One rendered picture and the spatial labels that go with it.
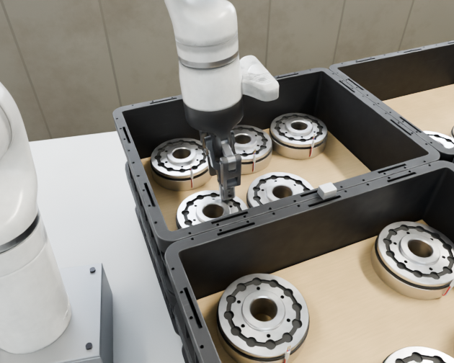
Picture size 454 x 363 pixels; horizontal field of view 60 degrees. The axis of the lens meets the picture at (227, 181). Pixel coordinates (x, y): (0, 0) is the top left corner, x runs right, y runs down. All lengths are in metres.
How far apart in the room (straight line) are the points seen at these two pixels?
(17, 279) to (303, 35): 2.00
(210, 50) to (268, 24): 1.73
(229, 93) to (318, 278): 0.26
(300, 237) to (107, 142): 0.61
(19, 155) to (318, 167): 0.46
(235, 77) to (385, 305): 0.33
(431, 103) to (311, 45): 1.42
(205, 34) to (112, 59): 1.69
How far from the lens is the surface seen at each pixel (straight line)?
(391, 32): 2.52
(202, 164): 0.63
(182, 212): 0.56
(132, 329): 0.65
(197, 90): 0.46
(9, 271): 0.45
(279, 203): 0.47
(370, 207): 0.54
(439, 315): 0.56
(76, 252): 0.76
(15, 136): 0.41
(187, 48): 0.45
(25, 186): 0.43
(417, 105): 0.93
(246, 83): 0.49
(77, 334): 0.56
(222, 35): 0.44
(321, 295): 0.52
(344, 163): 0.71
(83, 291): 0.60
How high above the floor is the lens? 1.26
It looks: 42 degrees down
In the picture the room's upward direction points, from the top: straight up
